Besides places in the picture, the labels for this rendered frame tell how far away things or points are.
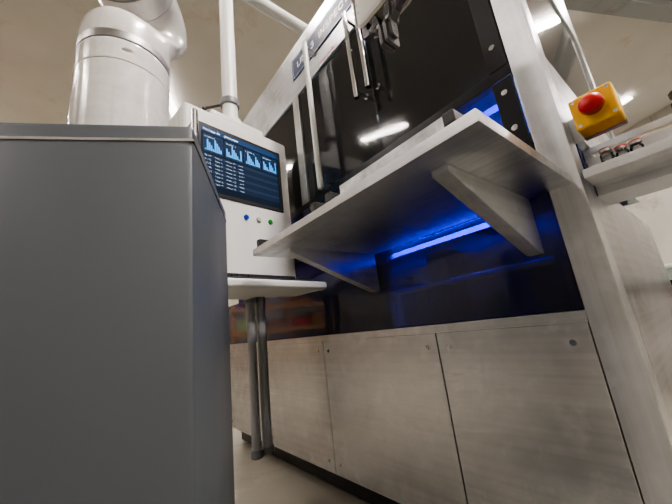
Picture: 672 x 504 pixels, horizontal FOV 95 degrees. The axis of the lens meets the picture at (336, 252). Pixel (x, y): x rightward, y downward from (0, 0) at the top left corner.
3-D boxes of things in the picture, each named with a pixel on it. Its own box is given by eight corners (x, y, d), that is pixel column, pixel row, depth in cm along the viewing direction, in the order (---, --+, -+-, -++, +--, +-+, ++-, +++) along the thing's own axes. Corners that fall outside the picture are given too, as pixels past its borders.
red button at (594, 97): (585, 122, 64) (579, 105, 65) (609, 110, 61) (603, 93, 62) (579, 115, 61) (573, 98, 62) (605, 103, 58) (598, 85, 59)
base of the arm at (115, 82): (-27, 137, 32) (-1, 1, 37) (81, 208, 50) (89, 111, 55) (172, 140, 36) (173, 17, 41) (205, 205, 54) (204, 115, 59)
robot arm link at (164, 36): (51, 35, 41) (68, -89, 47) (129, 125, 59) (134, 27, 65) (147, 34, 43) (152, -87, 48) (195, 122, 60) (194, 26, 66)
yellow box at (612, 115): (586, 141, 68) (576, 114, 70) (629, 123, 63) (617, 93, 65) (576, 131, 64) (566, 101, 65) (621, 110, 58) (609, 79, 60)
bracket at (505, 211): (529, 256, 70) (515, 203, 73) (544, 253, 68) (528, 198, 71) (446, 245, 49) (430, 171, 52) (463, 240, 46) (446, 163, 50)
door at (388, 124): (384, 151, 109) (362, 21, 124) (510, 65, 77) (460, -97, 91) (383, 150, 109) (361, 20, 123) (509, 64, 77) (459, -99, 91)
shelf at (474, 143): (368, 262, 122) (367, 257, 122) (583, 190, 69) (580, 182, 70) (253, 256, 92) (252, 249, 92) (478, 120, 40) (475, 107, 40)
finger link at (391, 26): (404, 5, 54) (411, 36, 52) (391, 20, 56) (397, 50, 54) (392, -6, 52) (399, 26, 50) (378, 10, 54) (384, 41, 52)
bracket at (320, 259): (374, 292, 107) (368, 256, 110) (380, 290, 105) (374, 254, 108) (288, 294, 86) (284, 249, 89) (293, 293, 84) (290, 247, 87)
